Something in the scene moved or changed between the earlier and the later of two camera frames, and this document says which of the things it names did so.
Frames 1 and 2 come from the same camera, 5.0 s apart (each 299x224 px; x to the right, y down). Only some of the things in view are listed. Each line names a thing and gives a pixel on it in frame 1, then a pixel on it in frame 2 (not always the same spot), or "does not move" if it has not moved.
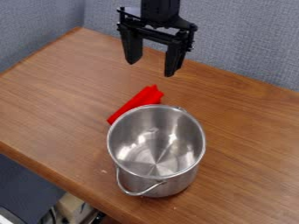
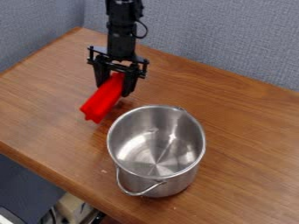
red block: (151, 97) → (104, 98)
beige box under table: (73, 210) does not move
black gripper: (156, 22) → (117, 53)
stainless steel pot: (156, 142) does not move
